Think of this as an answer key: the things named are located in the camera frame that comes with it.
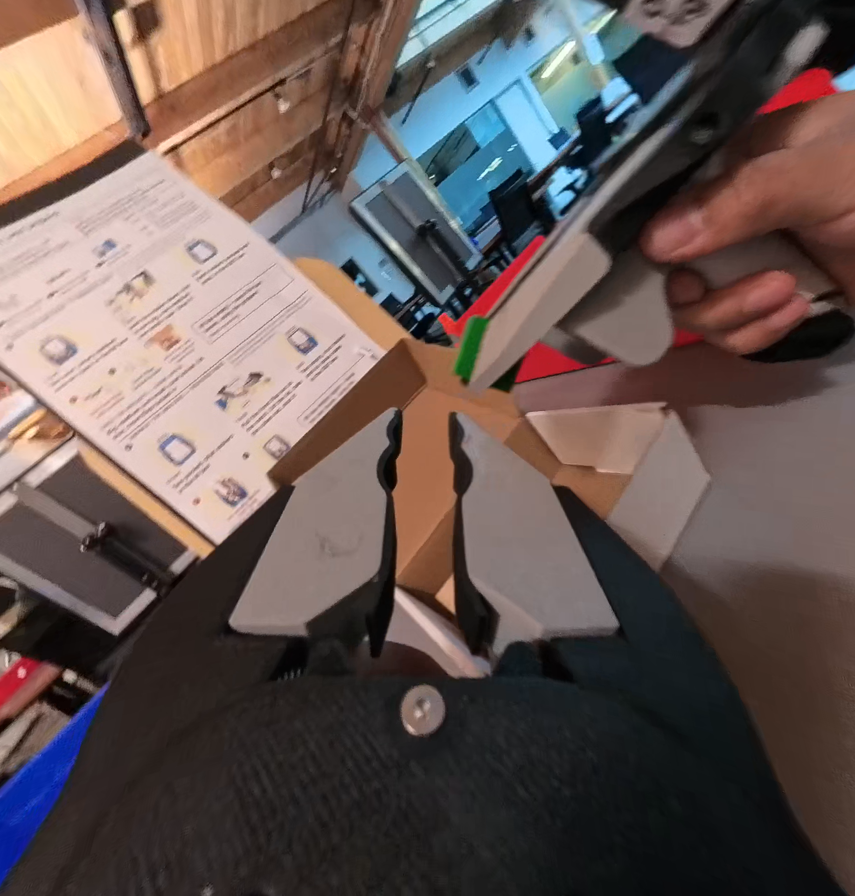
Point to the dark monitor with pale frame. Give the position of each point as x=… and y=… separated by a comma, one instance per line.
x=63, y=553

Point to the small red bin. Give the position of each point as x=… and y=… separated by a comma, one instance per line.
x=14, y=689

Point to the white cardboard mailer box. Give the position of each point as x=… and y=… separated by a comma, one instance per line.
x=427, y=504

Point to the blue plastic bin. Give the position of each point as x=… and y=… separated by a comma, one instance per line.
x=21, y=826

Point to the instruction sheet on stand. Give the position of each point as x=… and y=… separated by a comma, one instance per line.
x=154, y=511

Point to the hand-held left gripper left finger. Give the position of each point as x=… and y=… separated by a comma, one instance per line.
x=315, y=553

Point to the green wooden cube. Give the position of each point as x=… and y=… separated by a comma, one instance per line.
x=473, y=346

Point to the person's right hand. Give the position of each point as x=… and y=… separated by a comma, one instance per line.
x=819, y=196

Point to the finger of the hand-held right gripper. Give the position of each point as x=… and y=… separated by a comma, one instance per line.
x=546, y=308

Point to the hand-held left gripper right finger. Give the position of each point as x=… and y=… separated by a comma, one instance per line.
x=532, y=560

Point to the red plastic bin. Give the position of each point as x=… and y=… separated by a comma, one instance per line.
x=539, y=364

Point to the printed instruction sheet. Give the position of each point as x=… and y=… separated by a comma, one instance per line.
x=154, y=315

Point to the framed monitor on stand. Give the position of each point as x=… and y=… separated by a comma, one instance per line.
x=399, y=210

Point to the black office chair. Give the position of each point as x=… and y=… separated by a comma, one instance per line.
x=518, y=206

